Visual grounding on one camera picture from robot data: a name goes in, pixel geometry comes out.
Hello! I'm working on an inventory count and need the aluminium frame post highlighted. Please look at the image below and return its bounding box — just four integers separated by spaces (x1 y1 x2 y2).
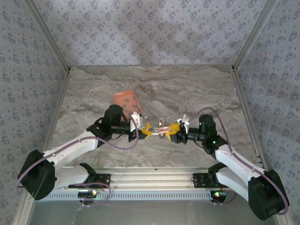
23 0 71 72
231 0 281 71

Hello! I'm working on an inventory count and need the grey slotted cable duct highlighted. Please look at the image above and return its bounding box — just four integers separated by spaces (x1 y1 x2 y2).
44 189 216 201

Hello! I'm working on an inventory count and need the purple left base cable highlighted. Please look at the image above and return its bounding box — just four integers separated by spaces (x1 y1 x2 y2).
75 181 112 208

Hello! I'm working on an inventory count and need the aluminium table side rail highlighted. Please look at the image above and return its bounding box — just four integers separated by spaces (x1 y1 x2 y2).
231 67 291 225
13 69 71 225

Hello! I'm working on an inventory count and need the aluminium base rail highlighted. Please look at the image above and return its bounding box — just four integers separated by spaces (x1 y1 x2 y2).
55 166 235 191

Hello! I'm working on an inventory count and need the pink plastic tray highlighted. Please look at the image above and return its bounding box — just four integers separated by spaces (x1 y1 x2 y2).
112 89 143 122

